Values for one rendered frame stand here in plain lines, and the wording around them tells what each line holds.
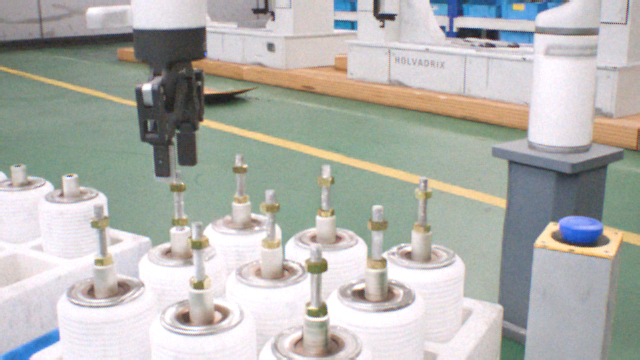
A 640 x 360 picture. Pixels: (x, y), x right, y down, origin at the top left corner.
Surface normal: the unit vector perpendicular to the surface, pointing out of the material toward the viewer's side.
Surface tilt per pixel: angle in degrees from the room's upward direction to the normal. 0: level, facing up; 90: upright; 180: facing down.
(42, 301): 90
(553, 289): 90
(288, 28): 90
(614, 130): 90
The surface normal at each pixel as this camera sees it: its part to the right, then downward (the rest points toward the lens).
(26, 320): 0.85, 0.14
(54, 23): 0.63, 0.21
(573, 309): -0.48, 0.24
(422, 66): -0.77, 0.18
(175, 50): 0.36, 0.25
